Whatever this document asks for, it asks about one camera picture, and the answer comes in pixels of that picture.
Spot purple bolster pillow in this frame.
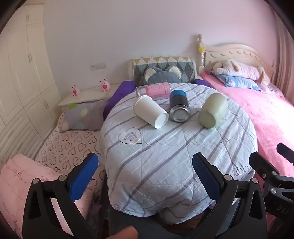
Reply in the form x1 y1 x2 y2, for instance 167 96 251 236
103 79 210 121

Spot folded pink blanket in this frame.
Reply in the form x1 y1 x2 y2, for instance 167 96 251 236
0 153 92 239

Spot pink fleece blanket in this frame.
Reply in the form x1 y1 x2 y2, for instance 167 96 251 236
199 71 294 178

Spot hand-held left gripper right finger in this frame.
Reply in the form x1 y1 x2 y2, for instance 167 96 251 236
192 152 268 239

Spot pale green cup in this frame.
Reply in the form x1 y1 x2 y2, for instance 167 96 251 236
198 92 228 129

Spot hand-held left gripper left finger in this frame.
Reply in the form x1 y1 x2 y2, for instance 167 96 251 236
22 152 100 239

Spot clear bottle with pink label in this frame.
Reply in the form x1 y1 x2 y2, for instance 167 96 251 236
135 82 171 99

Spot dark grey cloth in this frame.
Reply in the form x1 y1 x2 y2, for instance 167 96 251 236
101 202 215 239

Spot grey flower pillow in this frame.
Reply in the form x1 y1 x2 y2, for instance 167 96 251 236
59 99 110 133

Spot cream wardrobe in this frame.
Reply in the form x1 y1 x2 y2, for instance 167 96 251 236
0 4 62 165

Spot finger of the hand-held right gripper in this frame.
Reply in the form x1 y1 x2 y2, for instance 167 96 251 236
277 143 294 165
249 151 280 185

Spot blue and black metal cup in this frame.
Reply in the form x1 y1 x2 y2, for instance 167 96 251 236
169 89 192 123

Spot patchwork quilted headboard cover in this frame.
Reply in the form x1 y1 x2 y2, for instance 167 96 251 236
132 56 197 86

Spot striped light blue quilt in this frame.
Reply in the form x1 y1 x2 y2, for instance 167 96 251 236
99 82 259 225

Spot grey bear cushion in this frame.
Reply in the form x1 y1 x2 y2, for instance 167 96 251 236
138 66 187 86

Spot pink curtain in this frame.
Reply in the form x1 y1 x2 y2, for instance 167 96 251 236
270 7 294 104

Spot white paper cup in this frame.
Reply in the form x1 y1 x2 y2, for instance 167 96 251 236
133 95 169 129

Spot white and pink plush toy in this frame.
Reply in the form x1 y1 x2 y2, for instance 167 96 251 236
211 59 271 86

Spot cream nightstand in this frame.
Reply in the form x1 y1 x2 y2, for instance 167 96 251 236
57 83 121 113

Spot cream wooden headboard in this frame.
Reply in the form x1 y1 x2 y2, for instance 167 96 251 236
197 34 276 83

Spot person's left hand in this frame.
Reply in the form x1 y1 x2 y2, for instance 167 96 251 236
107 226 139 239

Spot blue printed pillow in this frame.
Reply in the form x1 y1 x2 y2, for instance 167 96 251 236
216 74 262 90

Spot heart print bed sheet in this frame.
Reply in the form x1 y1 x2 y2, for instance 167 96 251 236
34 112 108 196

